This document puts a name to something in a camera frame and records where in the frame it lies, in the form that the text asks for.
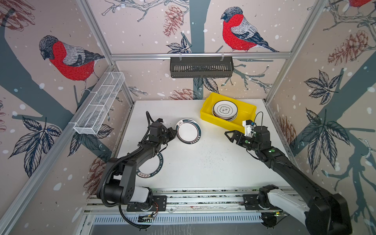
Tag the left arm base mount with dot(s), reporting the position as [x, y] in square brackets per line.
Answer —
[158, 204]

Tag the black wall basket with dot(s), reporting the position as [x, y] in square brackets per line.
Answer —
[201, 67]

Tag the yellow plastic bin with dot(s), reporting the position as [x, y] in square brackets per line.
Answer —
[245, 112]

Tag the white wire mesh shelf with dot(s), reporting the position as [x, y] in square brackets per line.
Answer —
[95, 113]

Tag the green lettered plate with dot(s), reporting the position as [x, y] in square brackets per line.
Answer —
[151, 167]

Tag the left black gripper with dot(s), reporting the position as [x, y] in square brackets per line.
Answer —
[172, 135]

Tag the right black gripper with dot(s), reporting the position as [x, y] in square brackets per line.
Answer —
[236, 133]

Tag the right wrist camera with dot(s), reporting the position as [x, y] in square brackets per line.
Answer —
[248, 127]

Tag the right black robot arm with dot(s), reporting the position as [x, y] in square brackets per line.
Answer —
[321, 212]

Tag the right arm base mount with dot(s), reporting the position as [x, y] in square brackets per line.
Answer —
[250, 202]

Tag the aluminium mounting rail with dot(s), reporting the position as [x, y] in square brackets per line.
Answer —
[200, 201]

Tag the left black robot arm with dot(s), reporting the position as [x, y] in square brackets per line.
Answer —
[117, 185]

